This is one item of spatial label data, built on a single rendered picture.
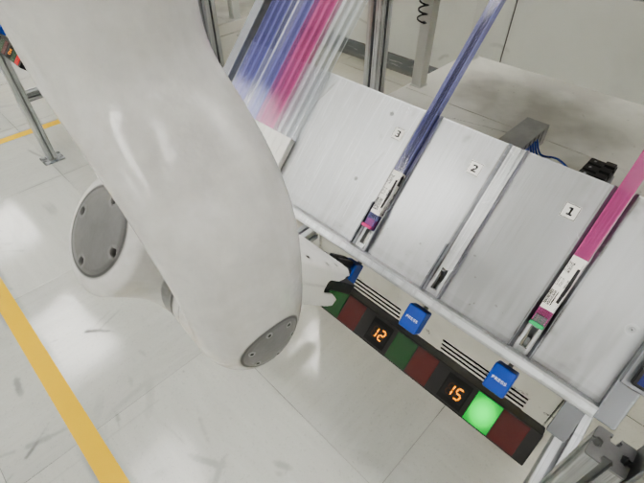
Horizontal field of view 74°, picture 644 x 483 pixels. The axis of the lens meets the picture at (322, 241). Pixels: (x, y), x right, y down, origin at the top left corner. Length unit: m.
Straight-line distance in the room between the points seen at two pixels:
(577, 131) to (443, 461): 0.83
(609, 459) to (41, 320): 1.48
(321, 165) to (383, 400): 0.79
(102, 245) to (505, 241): 0.39
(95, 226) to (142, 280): 0.05
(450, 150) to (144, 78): 0.40
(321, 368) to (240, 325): 1.04
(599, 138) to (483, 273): 0.69
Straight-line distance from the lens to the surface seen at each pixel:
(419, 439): 1.22
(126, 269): 0.29
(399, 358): 0.55
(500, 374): 0.50
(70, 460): 1.33
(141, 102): 0.22
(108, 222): 0.30
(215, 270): 0.22
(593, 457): 0.58
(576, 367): 0.50
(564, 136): 1.12
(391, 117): 0.59
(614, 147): 1.13
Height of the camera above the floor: 1.11
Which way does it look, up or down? 44 degrees down
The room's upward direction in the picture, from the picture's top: straight up
